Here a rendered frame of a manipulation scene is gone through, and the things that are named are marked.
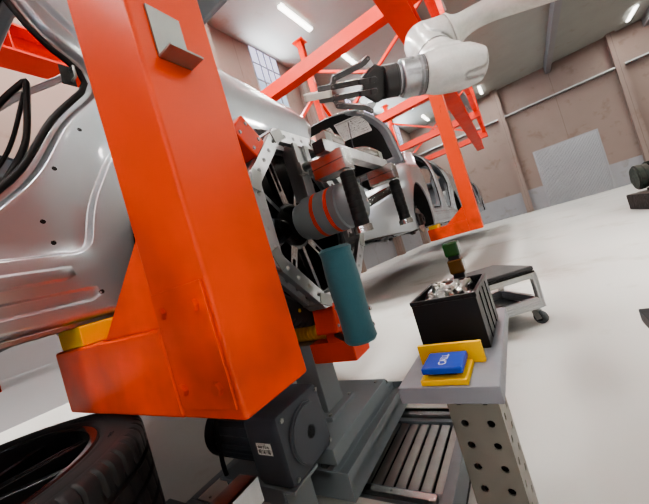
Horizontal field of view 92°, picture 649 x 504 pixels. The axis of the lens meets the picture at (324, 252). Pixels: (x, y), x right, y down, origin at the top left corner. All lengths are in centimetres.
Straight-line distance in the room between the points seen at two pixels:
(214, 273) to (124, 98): 32
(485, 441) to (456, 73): 80
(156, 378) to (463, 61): 93
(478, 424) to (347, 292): 39
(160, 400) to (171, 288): 23
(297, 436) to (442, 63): 92
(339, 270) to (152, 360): 44
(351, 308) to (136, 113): 59
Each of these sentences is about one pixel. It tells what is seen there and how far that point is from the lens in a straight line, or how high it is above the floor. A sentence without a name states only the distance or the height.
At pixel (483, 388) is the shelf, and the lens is 60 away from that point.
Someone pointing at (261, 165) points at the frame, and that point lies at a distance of 85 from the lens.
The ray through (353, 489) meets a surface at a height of 12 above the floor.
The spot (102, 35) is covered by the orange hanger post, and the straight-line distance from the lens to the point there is 72.
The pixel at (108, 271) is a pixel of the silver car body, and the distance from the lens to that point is 101.
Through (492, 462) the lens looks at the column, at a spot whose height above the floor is 22.
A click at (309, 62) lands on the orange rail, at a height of 331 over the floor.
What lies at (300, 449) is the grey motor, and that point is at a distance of 86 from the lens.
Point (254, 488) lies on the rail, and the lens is 67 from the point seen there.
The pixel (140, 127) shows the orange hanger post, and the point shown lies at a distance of 60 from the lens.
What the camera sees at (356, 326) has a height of 53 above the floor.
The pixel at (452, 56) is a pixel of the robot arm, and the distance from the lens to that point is 89.
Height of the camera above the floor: 71
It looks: 1 degrees up
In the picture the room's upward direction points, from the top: 17 degrees counter-clockwise
